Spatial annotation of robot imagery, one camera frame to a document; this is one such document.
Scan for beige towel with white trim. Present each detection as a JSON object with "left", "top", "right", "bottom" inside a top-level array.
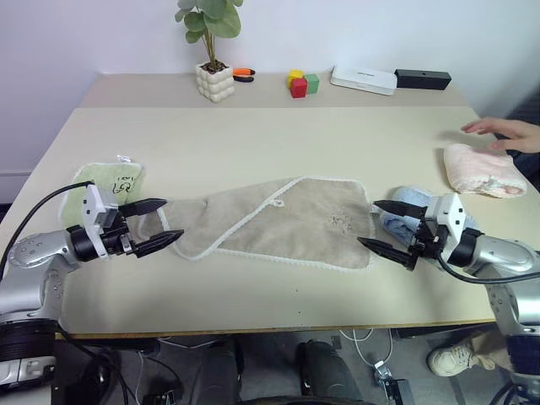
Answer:
[{"left": 158, "top": 175, "right": 379, "bottom": 273}]

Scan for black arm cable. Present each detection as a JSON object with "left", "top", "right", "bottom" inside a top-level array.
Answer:
[
  {"left": 0, "top": 181, "right": 95, "bottom": 278},
  {"left": 435, "top": 248, "right": 540, "bottom": 285}
]

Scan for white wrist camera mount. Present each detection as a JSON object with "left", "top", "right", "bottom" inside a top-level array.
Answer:
[
  {"left": 80, "top": 184, "right": 122, "bottom": 258},
  {"left": 424, "top": 192, "right": 466, "bottom": 265}
]

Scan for cream bubble plant pot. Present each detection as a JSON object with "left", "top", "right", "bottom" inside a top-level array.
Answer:
[{"left": 195, "top": 61, "right": 235, "bottom": 105}]

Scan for pink folded towel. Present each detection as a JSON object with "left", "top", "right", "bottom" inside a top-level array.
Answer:
[{"left": 442, "top": 143, "right": 528, "bottom": 199}]

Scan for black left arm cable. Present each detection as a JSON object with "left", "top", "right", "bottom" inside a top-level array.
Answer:
[{"left": 0, "top": 181, "right": 95, "bottom": 278}]

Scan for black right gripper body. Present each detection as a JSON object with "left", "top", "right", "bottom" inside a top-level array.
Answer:
[{"left": 408, "top": 206, "right": 447, "bottom": 260}]

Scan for white sneaker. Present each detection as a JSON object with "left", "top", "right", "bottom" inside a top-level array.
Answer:
[{"left": 426, "top": 337, "right": 483, "bottom": 378}]

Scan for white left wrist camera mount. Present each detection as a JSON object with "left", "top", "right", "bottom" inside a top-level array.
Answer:
[{"left": 80, "top": 184, "right": 122, "bottom": 258}]

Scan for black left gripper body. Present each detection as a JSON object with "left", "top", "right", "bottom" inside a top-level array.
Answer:
[{"left": 100, "top": 209, "right": 138, "bottom": 260}]

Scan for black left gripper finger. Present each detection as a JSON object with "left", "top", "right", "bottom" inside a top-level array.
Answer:
[
  {"left": 129, "top": 229, "right": 186, "bottom": 259},
  {"left": 119, "top": 197, "right": 169, "bottom": 219}
]

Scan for green leafy plant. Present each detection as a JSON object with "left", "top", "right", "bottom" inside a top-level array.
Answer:
[{"left": 175, "top": 0, "right": 244, "bottom": 71}]

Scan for flat white box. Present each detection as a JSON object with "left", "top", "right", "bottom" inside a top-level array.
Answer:
[{"left": 330, "top": 65, "right": 400, "bottom": 98}]

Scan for light blue towel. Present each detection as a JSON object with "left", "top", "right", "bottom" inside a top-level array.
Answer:
[{"left": 379, "top": 186, "right": 480, "bottom": 248}]

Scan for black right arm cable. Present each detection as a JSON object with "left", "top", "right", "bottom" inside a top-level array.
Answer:
[{"left": 435, "top": 248, "right": 540, "bottom": 285}]

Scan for green towel with embroidery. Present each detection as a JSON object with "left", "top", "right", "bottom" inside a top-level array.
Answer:
[{"left": 57, "top": 154, "right": 147, "bottom": 225}]

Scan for long black box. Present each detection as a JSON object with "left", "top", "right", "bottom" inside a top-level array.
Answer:
[{"left": 394, "top": 68, "right": 452, "bottom": 92}]

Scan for orange handled pliers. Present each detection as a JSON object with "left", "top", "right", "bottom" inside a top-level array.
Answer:
[{"left": 231, "top": 67, "right": 257, "bottom": 84}]

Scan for thin white cable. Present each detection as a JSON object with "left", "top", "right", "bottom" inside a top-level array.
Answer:
[{"left": 338, "top": 327, "right": 396, "bottom": 369}]

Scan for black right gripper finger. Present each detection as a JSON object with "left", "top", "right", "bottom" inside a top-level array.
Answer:
[
  {"left": 372, "top": 199, "right": 428, "bottom": 219},
  {"left": 356, "top": 237, "right": 418, "bottom": 272}
]

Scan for dark rounded shape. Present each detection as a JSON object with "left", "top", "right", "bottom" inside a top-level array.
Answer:
[
  {"left": 196, "top": 336, "right": 246, "bottom": 405},
  {"left": 296, "top": 338, "right": 365, "bottom": 402}
]

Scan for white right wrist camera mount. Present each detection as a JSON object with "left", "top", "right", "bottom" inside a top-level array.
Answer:
[{"left": 424, "top": 192, "right": 466, "bottom": 265}]

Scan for beige trouser leg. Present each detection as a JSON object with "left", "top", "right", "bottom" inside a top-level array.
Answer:
[{"left": 468, "top": 332, "right": 510, "bottom": 371}]

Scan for person's bare hand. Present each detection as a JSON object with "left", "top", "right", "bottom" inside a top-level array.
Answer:
[{"left": 460, "top": 116, "right": 540, "bottom": 153}]

